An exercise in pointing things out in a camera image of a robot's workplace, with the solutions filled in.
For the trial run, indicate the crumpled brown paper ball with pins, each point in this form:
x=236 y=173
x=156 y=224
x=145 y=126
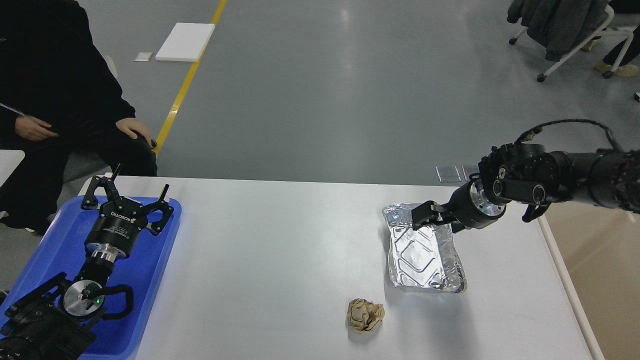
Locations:
x=363 y=316

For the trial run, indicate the background person's leg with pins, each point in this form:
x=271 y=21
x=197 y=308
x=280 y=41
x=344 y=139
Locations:
x=625 y=68

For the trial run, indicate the person's right hand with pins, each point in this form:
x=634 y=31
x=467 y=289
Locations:
x=33 y=129

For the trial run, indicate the grey jacket on chair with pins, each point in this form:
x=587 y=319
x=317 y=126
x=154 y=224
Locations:
x=558 y=25

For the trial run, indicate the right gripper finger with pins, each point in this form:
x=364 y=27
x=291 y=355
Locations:
x=428 y=213

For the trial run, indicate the blue plastic tray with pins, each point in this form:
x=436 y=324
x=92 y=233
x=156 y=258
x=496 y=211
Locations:
x=62 y=250

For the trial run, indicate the beige plastic bin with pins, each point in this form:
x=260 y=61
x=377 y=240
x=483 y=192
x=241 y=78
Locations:
x=597 y=251

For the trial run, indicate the clear floor plate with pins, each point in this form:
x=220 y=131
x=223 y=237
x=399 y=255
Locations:
x=448 y=174
x=471 y=172

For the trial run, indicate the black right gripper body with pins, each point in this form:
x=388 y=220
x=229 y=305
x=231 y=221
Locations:
x=470 y=208

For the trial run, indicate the seated person in black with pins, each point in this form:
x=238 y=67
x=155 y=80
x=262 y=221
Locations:
x=51 y=69

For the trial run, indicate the small white floor tile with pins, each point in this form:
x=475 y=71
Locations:
x=143 y=56

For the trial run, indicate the aluminium foil tray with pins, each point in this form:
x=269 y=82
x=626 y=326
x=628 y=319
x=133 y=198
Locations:
x=423 y=260

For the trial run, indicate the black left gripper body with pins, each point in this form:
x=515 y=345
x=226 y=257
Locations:
x=117 y=228

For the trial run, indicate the grey chair of person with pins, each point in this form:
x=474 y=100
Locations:
x=82 y=163

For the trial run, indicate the white foam board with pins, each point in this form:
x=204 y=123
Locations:
x=186 y=42

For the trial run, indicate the person's left hand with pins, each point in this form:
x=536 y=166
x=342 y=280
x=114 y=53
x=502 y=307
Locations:
x=134 y=128

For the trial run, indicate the clear floor plate right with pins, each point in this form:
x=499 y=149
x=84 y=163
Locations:
x=471 y=172

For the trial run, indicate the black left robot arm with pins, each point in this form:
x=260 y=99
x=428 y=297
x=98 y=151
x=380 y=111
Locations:
x=54 y=321

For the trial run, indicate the white rolling chair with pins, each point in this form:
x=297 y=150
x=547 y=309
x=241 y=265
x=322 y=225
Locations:
x=623 y=18

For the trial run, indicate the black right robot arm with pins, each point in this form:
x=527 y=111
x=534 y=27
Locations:
x=524 y=172

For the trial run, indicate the white table corner left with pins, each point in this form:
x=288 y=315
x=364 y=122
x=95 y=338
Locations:
x=9 y=161

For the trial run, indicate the clear floor plate left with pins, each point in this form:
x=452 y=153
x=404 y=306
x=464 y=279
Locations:
x=448 y=174

